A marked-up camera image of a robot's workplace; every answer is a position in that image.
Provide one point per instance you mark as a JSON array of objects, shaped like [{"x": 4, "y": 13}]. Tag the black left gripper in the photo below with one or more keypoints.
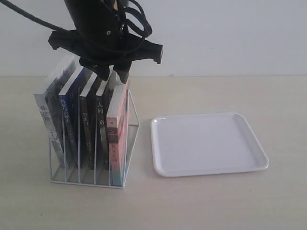
[{"x": 108, "y": 48}]

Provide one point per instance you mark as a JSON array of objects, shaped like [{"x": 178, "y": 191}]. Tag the pink teal book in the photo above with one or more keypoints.
[{"x": 116, "y": 122}]

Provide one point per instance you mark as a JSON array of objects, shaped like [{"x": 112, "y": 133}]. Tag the blue moon cover book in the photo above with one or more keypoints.
[{"x": 69, "y": 96}]

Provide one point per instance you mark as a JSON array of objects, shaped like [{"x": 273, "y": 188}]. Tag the black white-title book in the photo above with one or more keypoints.
[{"x": 102, "y": 104}]

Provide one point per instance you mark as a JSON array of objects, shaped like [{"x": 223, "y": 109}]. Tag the grey white cat book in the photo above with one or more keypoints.
[{"x": 49, "y": 105}]

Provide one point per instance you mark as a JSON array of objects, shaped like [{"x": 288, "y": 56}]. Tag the black brown spine book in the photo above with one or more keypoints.
[{"x": 87, "y": 99}]

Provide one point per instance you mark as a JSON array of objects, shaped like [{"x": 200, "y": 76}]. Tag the white plastic tray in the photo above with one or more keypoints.
[{"x": 205, "y": 144}]

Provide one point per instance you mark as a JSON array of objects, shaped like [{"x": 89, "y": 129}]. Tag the white wire book rack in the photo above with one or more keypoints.
[{"x": 98, "y": 177}]

